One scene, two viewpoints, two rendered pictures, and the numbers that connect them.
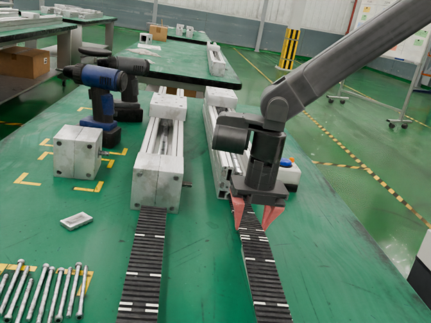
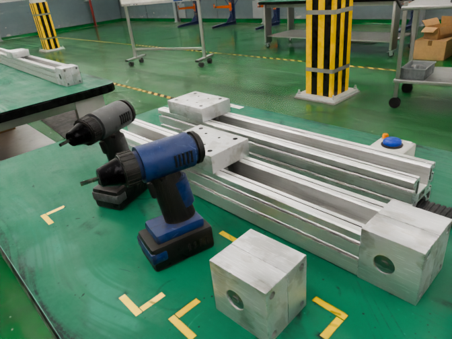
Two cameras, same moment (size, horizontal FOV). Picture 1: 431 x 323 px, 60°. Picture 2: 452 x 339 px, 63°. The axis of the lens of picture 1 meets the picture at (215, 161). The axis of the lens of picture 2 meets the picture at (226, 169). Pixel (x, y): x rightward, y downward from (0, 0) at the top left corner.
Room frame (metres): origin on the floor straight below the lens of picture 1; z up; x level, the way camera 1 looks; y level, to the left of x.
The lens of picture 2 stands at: (0.50, 0.57, 1.22)
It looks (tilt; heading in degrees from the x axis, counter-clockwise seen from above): 27 degrees down; 327
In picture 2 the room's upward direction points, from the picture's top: 6 degrees counter-clockwise
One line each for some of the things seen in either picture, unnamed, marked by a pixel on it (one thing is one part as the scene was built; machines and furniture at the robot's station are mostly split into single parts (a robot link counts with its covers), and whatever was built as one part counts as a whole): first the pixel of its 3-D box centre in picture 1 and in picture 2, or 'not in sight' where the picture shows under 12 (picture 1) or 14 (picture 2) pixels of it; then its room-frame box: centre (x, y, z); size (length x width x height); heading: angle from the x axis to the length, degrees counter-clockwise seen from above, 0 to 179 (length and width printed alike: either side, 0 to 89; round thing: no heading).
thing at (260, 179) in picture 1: (261, 175); not in sight; (0.64, -0.09, 0.92); 0.10 x 0.07 x 0.07; 98
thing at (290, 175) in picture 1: (278, 173); (389, 157); (0.93, -0.17, 0.81); 0.10 x 0.08 x 0.06; 98
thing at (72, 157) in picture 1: (84, 152); (264, 278); (0.82, 0.31, 0.83); 0.11 x 0.10 x 0.10; 100
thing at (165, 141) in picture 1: (166, 124); (209, 171); (1.17, 0.18, 0.82); 0.80 x 0.10 x 0.09; 8
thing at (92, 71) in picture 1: (88, 104); (153, 205); (1.02, 0.38, 0.89); 0.20 x 0.08 x 0.22; 85
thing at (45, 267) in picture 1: (38, 290); not in sight; (0.41, 0.22, 0.78); 0.11 x 0.01 x 0.01; 15
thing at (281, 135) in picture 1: (264, 143); not in sight; (0.64, -0.08, 0.98); 0.07 x 0.06 x 0.07; 87
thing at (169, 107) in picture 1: (168, 109); (206, 152); (1.17, 0.18, 0.87); 0.16 x 0.11 x 0.07; 8
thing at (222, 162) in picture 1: (224, 132); (263, 143); (1.19, -0.01, 0.82); 0.80 x 0.10 x 0.09; 8
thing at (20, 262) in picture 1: (11, 285); not in sight; (0.41, 0.25, 0.78); 0.11 x 0.01 x 0.01; 15
